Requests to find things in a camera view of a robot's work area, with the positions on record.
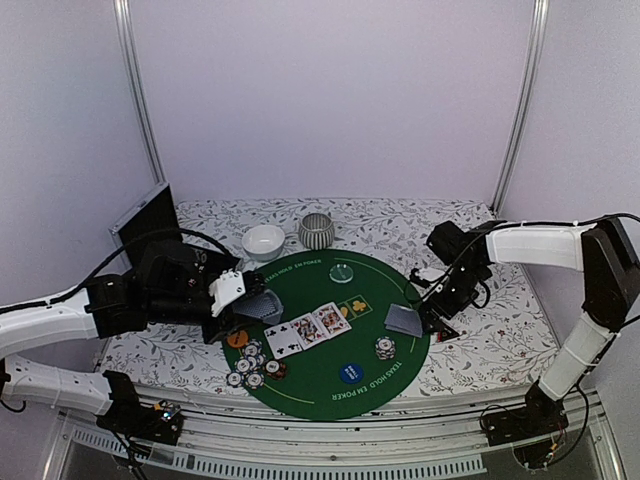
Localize aluminium poker chip case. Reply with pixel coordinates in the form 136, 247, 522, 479
107, 182, 236, 276

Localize white ceramic bowl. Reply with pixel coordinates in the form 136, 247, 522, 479
241, 225, 286, 262

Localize face-up king card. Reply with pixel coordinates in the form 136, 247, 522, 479
312, 302, 351, 337

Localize blue small blind button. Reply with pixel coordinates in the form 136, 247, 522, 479
339, 362, 364, 385

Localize face-up clubs card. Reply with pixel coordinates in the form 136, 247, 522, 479
264, 322, 303, 360

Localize striped grey ceramic cup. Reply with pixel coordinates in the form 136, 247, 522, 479
298, 213, 335, 250

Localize aluminium frame post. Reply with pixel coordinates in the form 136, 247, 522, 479
113, 0, 166, 184
491, 0, 550, 216

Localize grey playing card deck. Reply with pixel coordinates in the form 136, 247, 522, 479
232, 290, 284, 326

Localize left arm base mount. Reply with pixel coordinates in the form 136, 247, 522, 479
96, 400, 184, 446

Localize black triangular all-in marker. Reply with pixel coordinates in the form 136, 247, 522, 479
436, 328, 460, 343

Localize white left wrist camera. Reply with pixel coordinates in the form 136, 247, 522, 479
208, 270, 266, 318

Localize blue poker chips pile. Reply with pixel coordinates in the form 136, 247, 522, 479
226, 339, 267, 390

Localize orange big blind button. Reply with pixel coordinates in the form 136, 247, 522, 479
226, 330, 250, 349

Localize left aluminium frame post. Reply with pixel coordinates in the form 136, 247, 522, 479
113, 0, 166, 184

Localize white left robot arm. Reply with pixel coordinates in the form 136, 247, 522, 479
1, 227, 265, 434

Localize clear acrylic dealer button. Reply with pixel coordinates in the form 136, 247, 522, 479
329, 263, 354, 284

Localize red black poker chip stack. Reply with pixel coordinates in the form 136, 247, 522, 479
264, 359, 287, 380

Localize floral white tablecloth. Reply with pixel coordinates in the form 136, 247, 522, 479
99, 198, 558, 398

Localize face-up queen card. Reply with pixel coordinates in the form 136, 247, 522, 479
290, 314, 328, 350

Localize playing cards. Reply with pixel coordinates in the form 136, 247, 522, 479
384, 304, 423, 338

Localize round green poker mat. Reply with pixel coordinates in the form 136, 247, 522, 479
243, 249, 430, 421

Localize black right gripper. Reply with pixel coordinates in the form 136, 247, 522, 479
418, 263, 487, 334

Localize blue poker chip stack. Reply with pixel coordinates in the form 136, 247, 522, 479
375, 336, 396, 360

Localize right aluminium frame post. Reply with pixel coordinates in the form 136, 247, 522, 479
491, 0, 550, 216

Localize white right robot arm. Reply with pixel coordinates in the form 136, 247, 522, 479
426, 213, 639, 436

